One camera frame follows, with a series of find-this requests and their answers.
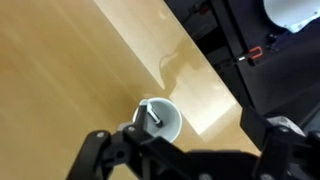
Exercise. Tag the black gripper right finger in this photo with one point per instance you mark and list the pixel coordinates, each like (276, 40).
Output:
(286, 150)

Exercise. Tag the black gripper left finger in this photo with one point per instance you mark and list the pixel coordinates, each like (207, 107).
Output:
(133, 150)

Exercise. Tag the black marker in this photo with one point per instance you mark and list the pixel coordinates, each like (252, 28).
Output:
(155, 117)

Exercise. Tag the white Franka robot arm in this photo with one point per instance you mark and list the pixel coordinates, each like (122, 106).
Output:
(290, 13)

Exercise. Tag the white mug with logo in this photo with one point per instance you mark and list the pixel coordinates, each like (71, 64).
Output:
(168, 116)

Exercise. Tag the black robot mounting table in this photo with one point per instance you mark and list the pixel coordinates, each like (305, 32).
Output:
(283, 83)

